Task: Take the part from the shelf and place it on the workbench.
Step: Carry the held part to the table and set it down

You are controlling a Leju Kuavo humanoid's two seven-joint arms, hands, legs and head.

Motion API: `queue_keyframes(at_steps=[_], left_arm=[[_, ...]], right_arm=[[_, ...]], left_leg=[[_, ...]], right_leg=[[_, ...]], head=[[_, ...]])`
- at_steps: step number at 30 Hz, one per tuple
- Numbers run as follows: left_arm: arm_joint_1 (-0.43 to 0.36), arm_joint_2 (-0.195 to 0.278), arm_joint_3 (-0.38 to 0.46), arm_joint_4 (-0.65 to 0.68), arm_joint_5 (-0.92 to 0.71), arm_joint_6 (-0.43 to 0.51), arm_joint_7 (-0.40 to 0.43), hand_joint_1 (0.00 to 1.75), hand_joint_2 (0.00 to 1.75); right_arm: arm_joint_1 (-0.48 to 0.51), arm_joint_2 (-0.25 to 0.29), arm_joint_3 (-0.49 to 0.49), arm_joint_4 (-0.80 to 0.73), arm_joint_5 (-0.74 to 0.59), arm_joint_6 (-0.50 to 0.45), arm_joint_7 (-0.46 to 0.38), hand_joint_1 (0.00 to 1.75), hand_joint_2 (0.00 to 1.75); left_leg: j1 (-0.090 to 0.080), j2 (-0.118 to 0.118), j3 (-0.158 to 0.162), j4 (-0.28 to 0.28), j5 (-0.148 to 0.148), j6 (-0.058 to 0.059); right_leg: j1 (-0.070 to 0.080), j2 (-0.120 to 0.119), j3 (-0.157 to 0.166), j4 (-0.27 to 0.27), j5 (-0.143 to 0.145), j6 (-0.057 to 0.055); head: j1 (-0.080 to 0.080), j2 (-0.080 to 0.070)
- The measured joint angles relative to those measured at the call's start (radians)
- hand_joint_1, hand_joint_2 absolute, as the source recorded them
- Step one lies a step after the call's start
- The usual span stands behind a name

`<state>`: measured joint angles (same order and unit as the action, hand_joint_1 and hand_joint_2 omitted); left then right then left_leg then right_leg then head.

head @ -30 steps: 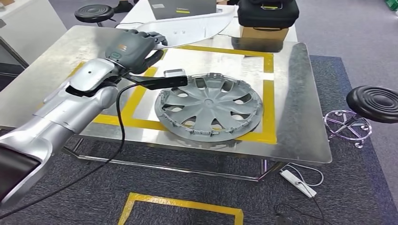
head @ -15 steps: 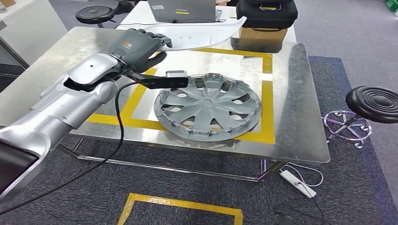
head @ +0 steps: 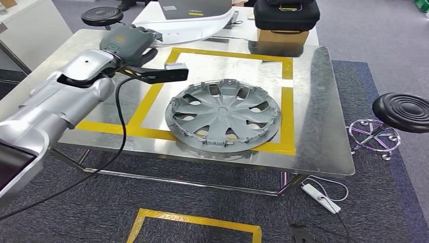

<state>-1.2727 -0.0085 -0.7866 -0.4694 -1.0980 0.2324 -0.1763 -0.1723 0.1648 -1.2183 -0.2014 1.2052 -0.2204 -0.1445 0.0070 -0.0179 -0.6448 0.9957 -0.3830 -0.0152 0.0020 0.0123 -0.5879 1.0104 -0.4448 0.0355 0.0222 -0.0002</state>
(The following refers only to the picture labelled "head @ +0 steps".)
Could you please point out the white power strip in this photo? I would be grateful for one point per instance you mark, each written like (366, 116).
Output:
(320, 198)

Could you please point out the cardboard box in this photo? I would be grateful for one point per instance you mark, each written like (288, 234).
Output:
(283, 36)

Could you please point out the green plastic crate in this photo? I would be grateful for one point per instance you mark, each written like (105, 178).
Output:
(422, 5)

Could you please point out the yellow floor tape square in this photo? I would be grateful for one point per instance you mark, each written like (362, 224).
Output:
(201, 221)

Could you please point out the steel side table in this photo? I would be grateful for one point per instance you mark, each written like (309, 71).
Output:
(30, 30)

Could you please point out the person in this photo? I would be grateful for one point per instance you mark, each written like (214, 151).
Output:
(126, 4)

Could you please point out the black object behind box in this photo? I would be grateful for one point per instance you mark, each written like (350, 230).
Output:
(286, 15)

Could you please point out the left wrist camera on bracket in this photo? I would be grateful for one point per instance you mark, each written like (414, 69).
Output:
(167, 74)

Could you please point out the white curved plastic part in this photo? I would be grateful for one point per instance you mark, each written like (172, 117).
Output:
(191, 28)

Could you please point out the grey device on table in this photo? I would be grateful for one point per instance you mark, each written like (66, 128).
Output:
(196, 8)

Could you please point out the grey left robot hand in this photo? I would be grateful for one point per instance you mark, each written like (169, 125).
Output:
(129, 42)

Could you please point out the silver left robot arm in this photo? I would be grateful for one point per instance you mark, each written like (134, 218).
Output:
(67, 97)

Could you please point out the white table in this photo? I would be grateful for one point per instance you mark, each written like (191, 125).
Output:
(244, 30)

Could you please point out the silver wheel hubcap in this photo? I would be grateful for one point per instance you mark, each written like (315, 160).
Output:
(223, 115)

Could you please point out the yellow tape on workbench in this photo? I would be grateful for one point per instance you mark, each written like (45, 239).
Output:
(287, 117)

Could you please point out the black round seat stool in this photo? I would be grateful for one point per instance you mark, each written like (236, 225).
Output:
(402, 112)
(102, 16)

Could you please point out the steel workbench table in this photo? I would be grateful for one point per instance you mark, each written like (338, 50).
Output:
(318, 117)

